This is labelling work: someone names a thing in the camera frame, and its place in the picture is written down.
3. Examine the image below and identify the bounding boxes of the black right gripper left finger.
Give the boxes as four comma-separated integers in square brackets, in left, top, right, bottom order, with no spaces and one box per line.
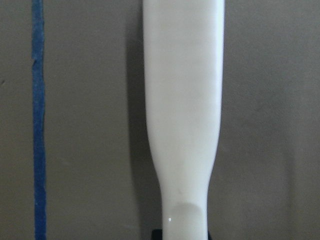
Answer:
[151,229,163,240]

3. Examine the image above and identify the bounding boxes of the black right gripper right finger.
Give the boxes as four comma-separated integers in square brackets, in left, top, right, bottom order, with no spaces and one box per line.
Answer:
[207,231,212,240]

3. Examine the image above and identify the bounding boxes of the beige hand brush black bristles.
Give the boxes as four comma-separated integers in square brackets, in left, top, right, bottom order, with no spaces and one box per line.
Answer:
[143,0,225,240]

